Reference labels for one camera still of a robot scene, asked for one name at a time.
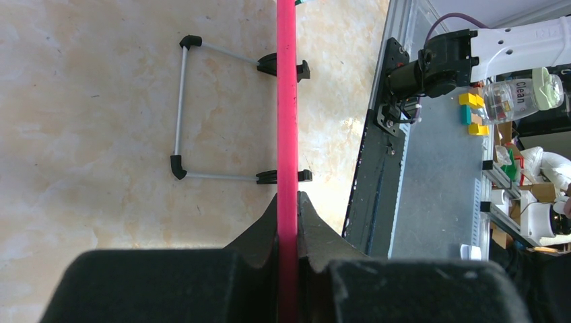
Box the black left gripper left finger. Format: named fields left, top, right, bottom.
left=225, top=196, right=278, bottom=322

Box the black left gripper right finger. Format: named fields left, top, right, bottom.
left=297, top=191, right=367, bottom=322

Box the pink framed whiteboard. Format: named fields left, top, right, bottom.
left=276, top=1, right=299, bottom=322

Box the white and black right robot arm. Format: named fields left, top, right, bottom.
left=373, top=16, right=570, bottom=136

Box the black whiteboard foot clip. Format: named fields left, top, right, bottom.
left=296, top=60, right=310, bottom=83
left=298, top=169, right=313, bottom=182

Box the bare human hand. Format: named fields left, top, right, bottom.
left=564, top=184, right=571, bottom=219

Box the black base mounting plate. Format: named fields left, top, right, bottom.
left=342, top=37, right=409, bottom=258

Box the yellow toy block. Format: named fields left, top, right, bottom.
left=459, top=92, right=485, bottom=109
left=468, top=123, right=490, bottom=136

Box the teal toy block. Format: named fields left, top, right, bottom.
left=460, top=105, right=472, bottom=126

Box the clear plastic cup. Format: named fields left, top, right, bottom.
left=479, top=67, right=565, bottom=125

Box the grey wire whiteboard stand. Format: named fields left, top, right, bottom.
left=170, top=34, right=278, bottom=186

